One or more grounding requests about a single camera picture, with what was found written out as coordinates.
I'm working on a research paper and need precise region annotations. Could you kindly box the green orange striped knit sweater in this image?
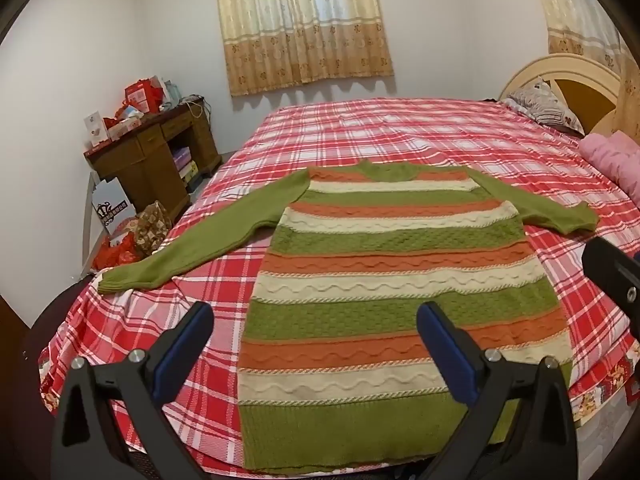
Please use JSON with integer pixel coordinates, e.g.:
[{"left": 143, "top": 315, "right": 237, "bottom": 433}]
[{"left": 99, "top": 160, "right": 599, "bottom": 474}]

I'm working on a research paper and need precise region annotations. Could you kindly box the red plastic bag on floor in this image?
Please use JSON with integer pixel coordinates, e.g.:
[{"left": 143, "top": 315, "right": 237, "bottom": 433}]
[{"left": 91, "top": 232, "right": 143, "bottom": 271}]

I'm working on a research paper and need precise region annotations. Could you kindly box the pink folded blanket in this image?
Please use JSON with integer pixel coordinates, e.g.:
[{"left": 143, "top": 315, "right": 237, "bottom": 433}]
[{"left": 578, "top": 130, "right": 640, "bottom": 207}]

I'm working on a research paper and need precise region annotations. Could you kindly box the beige curtain beside headboard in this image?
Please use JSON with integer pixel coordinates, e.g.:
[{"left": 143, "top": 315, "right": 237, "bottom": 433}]
[{"left": 541, "top": 0, "right": 640, "bottom": 136}]

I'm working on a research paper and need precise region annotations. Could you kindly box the white printed cardboard box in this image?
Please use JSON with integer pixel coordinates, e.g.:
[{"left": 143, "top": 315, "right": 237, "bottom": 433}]
[{"left": 92, "top": 177, "right": 137, "bottom": 237}]

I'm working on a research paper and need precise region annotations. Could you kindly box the dark brown wooden desk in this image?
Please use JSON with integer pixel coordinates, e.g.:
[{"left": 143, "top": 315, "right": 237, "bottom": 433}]
[{"left": 85, "top": 96, "right": 222, "bottom": 221}]

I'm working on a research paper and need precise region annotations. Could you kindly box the grey patterned pillow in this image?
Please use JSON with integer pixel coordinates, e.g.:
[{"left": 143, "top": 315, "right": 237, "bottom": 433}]
[{"left": 501, "top": 79, "right": 585, "bottom": 138}]

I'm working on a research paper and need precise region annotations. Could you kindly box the beige floral window curtain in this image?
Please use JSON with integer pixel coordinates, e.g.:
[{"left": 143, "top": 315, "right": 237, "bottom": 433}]
[{"left": 217, "top": 0, "right": 394, "bottom": 98}]

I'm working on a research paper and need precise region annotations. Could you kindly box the cream wooden bed headboard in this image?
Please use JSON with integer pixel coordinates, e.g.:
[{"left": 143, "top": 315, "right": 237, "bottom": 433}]
[{"left": 500, "top": 53, "right": 620, "bottom": 136}]

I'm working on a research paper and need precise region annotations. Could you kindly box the red gift box on desk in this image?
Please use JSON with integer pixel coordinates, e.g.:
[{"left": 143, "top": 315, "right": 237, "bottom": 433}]
[{"left": 125, "top": 77, "right": 164, "bottom": 114}]

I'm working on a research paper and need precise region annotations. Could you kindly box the white card box on desk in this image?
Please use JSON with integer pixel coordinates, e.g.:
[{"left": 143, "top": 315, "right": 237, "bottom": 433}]
[{"left": 84, "top": 112, "right": 108, "bottom": 148}]

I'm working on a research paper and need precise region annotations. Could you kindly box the red plaid bed sheet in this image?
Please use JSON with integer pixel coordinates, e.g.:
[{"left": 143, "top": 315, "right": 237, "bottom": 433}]
[{"left": 39, "top": 99, "right": 639, "bottom": 477}]

